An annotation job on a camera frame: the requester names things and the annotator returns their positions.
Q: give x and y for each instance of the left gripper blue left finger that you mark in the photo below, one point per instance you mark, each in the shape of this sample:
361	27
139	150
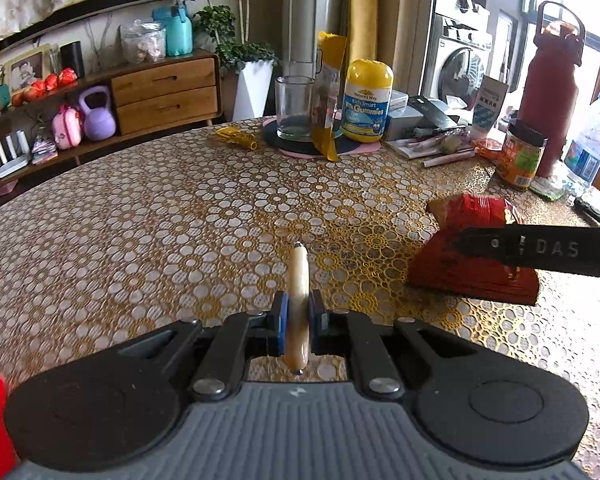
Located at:
242	337

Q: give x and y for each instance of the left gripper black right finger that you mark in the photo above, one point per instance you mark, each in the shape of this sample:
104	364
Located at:
355	338

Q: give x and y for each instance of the beige sausage stick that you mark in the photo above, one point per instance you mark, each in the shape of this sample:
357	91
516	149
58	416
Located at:
297	338

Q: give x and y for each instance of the red chips bag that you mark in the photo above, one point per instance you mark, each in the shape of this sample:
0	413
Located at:
441	265

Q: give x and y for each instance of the black remote control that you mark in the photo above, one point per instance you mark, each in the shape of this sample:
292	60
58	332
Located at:
587	209

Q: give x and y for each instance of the green woven coaster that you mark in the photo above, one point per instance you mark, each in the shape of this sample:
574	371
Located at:
551	188

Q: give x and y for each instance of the plastic water bottle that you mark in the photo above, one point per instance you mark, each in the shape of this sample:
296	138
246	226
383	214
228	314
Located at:
582	158

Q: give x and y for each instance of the glass jar black lid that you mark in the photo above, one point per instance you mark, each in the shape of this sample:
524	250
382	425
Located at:
521	155

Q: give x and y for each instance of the red water bottle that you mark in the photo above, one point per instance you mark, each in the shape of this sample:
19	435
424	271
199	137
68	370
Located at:
550	92

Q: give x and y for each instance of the dark round coaster tray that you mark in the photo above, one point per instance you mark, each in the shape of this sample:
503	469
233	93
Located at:
307	150

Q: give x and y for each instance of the black wallet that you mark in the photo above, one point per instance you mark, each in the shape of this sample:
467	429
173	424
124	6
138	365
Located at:
432	116

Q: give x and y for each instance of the small yellow candy wrapper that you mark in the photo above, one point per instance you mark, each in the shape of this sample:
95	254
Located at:
235	136

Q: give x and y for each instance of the stack of books and papers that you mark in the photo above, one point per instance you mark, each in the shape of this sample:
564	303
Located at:
434	147

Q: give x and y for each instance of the clear drinking glass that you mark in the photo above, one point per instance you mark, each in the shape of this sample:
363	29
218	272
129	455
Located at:
293	101

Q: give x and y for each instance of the yellow lid gummies bottle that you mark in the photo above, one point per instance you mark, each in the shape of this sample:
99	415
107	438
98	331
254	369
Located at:
366	99

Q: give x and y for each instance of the white plant pot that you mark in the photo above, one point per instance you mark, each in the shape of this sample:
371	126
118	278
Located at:
253	85

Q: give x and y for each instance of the front loading washing machine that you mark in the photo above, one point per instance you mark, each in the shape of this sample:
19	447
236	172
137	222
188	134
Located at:
458	52

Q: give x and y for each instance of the purple kettlebell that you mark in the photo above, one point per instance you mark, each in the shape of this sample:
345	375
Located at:
99	123

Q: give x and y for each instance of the tall yellow snack pouch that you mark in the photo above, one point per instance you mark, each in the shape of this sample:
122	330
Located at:
330	50

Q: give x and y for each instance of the pink small backpack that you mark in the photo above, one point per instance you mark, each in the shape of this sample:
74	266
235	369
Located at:
67	127

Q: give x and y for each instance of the wooden tv sideboard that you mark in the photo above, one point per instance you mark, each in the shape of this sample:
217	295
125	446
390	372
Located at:
129	102

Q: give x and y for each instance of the white books on shelf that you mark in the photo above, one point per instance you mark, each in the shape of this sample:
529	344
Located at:
14	153

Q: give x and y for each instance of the teal spray bottle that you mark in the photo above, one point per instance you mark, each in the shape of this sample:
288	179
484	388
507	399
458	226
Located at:
178	27

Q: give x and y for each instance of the clear plastic bag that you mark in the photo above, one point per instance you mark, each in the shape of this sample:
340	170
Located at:
143	41

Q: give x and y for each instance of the red apples decoration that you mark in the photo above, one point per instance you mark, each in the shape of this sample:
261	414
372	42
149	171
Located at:
42	87

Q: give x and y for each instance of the black cylinder speaker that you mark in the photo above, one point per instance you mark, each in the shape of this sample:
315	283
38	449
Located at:
71	57

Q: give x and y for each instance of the white standing air conditioner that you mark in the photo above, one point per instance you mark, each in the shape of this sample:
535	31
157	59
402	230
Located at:
302	21

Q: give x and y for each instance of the framed photo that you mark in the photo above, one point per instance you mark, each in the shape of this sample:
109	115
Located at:
27	68

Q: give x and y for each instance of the green potted tree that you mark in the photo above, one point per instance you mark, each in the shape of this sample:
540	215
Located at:
229	35

